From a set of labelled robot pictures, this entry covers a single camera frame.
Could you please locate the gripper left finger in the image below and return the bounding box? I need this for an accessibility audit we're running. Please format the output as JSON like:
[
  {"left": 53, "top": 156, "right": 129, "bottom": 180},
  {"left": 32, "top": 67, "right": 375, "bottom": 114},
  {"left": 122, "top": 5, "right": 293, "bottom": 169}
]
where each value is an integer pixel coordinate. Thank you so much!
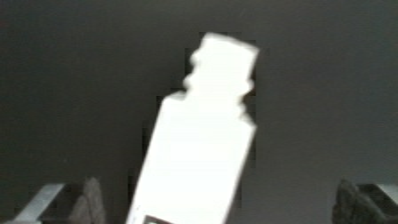
[{"left": 10, "top": 177, "right": 106, "bottom": 224}]

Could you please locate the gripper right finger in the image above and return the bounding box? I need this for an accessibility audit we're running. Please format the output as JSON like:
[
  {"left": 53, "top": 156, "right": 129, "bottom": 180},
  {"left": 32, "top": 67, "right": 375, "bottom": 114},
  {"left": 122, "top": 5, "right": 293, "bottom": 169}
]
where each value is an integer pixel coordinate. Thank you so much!
[{"left": 332, "top": 180, "right": 398, "bottom": 224}]

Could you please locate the white leg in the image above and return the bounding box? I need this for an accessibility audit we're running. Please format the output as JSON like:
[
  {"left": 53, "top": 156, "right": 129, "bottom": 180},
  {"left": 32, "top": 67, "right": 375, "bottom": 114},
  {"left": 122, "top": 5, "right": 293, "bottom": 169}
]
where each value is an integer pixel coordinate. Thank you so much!
[{"left": 126, "top": 33, "right": 259, "bottom": 224}]

